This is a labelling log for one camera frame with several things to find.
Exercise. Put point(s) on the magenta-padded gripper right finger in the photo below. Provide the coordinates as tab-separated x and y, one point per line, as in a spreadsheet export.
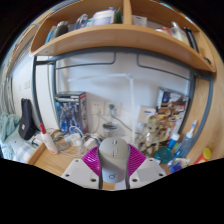
148	171

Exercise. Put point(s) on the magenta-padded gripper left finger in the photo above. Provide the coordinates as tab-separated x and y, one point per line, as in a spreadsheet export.
78	173

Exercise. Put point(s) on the grey computer mouse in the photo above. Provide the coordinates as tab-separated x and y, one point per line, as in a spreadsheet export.
114	156

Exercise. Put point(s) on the teal round tin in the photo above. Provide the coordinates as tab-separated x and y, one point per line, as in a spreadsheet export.
164	155

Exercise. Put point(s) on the blue snack packet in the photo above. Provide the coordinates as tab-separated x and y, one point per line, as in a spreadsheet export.
178	165

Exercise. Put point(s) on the white charger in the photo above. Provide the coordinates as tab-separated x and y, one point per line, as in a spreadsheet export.
75	140

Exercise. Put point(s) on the small blue white-capped bottle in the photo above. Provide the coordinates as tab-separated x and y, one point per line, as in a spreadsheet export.
173	142

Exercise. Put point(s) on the white red-pump lotion bottle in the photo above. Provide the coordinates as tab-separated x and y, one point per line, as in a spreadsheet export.
50	143

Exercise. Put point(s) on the blue spray bottle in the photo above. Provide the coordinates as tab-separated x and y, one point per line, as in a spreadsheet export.
185	145

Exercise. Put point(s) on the glass jar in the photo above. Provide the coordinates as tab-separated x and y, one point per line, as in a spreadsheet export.
110	130

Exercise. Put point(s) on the blue robot model kit box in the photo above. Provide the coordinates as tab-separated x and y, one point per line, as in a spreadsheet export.
70	111

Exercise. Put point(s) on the white desk lamp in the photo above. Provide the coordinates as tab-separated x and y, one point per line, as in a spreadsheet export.
132	106

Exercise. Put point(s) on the black bag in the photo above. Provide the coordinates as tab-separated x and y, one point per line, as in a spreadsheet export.
26	120

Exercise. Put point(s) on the colourful printed box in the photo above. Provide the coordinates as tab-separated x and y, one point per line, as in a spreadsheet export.
173	100

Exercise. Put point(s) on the teal blanket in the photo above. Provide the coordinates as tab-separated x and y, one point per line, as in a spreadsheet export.
8	126

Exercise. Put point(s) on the wooden shelf unit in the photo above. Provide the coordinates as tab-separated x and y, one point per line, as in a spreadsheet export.
116	35

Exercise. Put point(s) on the white wall socket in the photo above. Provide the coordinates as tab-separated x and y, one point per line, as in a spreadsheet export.
116	107
97	107

